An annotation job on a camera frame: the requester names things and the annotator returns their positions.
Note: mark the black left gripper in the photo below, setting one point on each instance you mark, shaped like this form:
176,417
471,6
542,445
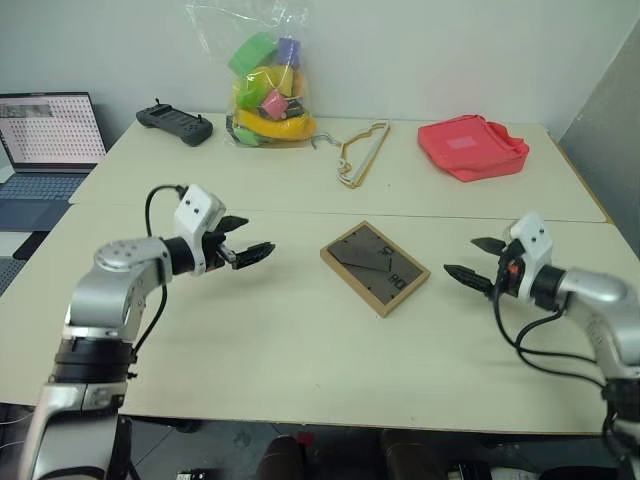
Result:
216,252

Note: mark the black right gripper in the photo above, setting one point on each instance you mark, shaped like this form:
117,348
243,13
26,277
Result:
510,280

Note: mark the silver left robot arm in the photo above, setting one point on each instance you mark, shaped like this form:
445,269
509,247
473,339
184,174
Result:
120,295

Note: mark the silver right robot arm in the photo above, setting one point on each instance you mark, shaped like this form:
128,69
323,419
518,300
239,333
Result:
600,295

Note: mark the open laptop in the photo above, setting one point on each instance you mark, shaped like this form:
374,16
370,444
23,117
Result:
45,135

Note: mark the small green toy piece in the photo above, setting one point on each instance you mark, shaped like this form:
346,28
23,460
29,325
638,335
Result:
246,137

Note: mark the red fabric bag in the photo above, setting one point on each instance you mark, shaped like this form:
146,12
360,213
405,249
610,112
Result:
470,150

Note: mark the yellow toy banana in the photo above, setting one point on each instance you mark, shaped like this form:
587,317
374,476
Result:
277,128

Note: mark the yellow clothes hanger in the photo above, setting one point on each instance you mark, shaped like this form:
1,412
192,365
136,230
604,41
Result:
361,177

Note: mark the black handheld controller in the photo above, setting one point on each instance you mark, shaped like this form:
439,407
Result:
172,124

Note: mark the pink toy cube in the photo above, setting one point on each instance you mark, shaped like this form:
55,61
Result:
274,104

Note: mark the white clothes hanger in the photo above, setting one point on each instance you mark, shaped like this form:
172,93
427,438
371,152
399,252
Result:
367,152

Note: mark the grey partition panel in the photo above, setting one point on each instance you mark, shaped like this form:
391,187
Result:
605,150

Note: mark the large green toy block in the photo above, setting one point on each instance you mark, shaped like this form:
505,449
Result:
251,52

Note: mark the purple toy block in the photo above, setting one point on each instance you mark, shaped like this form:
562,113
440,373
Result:
288,51

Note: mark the dark rounded shape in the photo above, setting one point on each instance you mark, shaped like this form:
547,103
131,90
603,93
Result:
415,457

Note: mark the black laptop stand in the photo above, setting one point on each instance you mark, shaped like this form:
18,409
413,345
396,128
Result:
30,245

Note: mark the clear plastic bag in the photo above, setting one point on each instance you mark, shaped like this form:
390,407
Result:
250,20

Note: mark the brown rounded shape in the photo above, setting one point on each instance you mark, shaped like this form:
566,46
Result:
287,460

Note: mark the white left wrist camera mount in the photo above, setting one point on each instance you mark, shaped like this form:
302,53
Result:
196,212

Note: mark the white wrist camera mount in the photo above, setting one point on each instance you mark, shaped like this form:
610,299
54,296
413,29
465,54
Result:
535,237
196,212

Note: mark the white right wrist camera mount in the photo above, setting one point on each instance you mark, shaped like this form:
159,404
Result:
535,237

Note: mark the wooden framed dark board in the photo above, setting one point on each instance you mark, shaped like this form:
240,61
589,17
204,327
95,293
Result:
375,270

